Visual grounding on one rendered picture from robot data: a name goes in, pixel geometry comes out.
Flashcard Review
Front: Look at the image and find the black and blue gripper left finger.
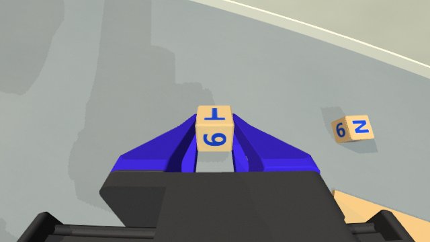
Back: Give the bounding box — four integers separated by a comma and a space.
110, 114, 198, 173

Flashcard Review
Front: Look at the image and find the orange flat mat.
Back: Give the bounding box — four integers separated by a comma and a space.
332, 190, 430, 242

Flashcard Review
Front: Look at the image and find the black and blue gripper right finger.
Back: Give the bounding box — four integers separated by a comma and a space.
232, 114, 320, 173

